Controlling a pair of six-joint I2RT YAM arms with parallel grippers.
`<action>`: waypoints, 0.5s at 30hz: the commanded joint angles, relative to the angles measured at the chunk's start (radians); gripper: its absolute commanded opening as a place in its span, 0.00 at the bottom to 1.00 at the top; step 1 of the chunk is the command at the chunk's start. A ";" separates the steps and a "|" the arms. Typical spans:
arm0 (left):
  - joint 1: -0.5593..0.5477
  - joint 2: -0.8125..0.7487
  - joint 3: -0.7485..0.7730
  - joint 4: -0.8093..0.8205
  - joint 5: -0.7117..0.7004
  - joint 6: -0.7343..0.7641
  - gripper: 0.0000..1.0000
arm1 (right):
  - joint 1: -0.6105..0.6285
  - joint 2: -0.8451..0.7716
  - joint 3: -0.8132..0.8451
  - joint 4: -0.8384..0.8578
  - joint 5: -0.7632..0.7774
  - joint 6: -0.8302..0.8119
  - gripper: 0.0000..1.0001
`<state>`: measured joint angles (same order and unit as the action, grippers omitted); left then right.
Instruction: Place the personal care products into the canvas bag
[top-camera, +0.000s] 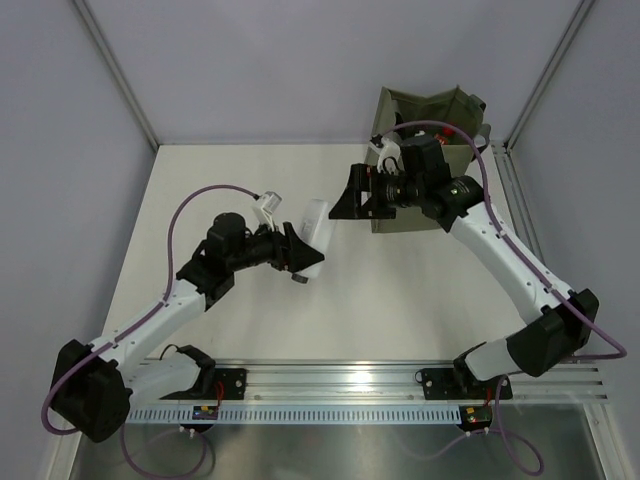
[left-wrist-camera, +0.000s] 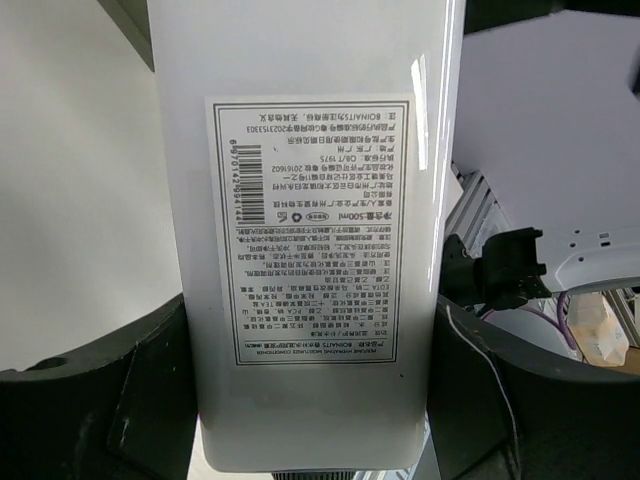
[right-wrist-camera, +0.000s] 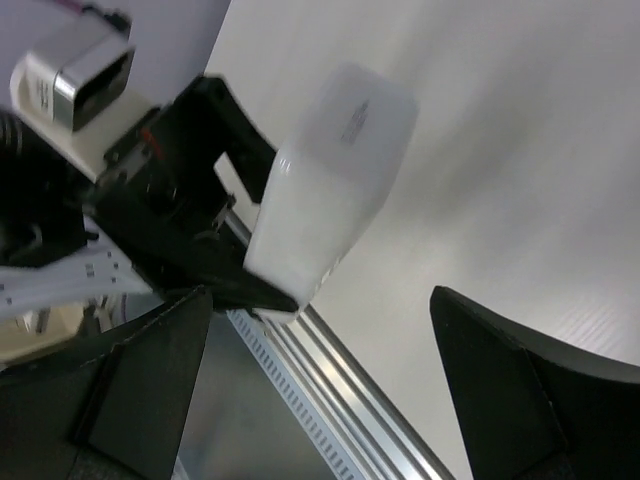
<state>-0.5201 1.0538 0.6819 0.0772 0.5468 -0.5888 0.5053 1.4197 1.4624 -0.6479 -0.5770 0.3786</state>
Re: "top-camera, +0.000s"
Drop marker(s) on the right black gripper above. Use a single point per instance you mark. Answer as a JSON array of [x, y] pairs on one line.
[[363, 178]]

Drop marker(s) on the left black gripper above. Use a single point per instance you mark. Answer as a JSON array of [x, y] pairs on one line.
[[289, 253]]

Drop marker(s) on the white bottle black cap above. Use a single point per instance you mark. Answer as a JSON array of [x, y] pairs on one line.
[[316, 230]]

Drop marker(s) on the green Fairy dish soap bottle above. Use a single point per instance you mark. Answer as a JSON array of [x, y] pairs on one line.
[[445, 136]]

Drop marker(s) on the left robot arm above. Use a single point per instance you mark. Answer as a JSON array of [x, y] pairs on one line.
[[96, 385]]

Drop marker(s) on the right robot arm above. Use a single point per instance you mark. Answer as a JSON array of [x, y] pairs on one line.
[[415, 174]]

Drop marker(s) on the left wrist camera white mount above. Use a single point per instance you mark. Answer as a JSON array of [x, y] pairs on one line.
[[264, 208]]

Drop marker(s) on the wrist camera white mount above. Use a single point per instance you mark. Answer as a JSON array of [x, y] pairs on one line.
[[388, 154], [264, 208]]

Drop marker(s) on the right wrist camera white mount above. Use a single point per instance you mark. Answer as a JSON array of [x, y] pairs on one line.
[[388, 154]]

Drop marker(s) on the aluminium front rail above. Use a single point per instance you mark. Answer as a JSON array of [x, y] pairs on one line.
[[376, 382]]

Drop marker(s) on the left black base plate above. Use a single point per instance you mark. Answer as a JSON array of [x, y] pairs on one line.
[[228, 382]]

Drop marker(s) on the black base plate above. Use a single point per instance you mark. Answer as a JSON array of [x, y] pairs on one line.
[[445, 383], [228, 382]]

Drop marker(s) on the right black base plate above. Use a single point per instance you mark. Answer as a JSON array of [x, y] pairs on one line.
[[445, 383]]

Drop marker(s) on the white slotted cable duct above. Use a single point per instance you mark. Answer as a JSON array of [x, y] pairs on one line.
[[298, 415]]

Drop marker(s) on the right aluminium frame post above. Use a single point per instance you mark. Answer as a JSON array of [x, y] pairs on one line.
[[571, 31]]

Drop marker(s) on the aluminium frame post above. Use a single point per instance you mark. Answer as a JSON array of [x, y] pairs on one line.
[[89, 21], [571, 31]]

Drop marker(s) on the left aluminium frame post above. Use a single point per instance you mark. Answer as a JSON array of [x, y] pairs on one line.
[[89, 21]]

